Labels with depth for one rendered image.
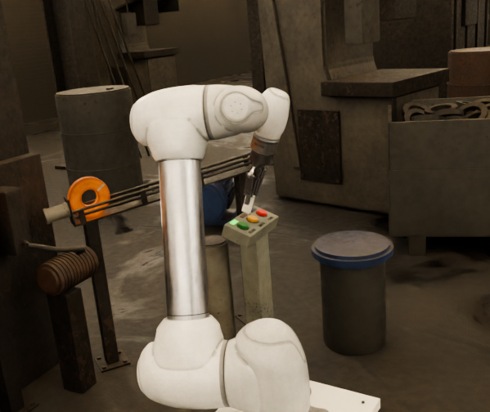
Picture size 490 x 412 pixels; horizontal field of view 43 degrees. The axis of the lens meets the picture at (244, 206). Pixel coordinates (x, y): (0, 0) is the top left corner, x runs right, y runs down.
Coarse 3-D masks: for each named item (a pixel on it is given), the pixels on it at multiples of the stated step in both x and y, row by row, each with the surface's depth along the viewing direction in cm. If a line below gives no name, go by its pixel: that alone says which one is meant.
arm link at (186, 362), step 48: (144, 96) 147; (192, 96) 142; (144, 144) 148; (192, 144) 143; (192, 192) 144; (192, 240) 143; (192, 288) 142; (192, 336) 139; (144, 384) 142; (192, 384) 138
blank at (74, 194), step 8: (72, 184) 230; (80, 184) 229; (88, 184) 230; (96, 184) 232; (104, 184) 233; (72, 192) 228; (80, 192) 229; (96, 192) 234; (104, 192) 234; (72, 200) 229; (80, 200) 230; (96, 200) 235; (104, 200) 235; (72, 208) 229; (96, 208) 234; (88, 216) 233; (96, 216) 234
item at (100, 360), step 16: (240, 176) 258; (240, 192) 260; (240, 208) 263; (96, 224) 234; (96, 240) 236; (96, 272) 239; (96, 288) 240; (96, 304) 246; (112, 320) 246; (240, 320) 279; (112, 336) 248; (112, 352) 249; (112, 368) 247
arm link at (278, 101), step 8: (272, 88) 197; (264, 96) 196; (272, 96) 194; (280, 96) 194; (288, 96) 197; (272, 104) 194; (280, 104) 194; (288, 104) 197; (272, 112) 195; (280, 112) 195; (288, 112) 200; (272, 120) 196; (280, 120) 197; (264, 128) 198; (272, 128) 197; (280, 128) 198; (264, 136) 199; (272, 136) 199; (280, 136) 202
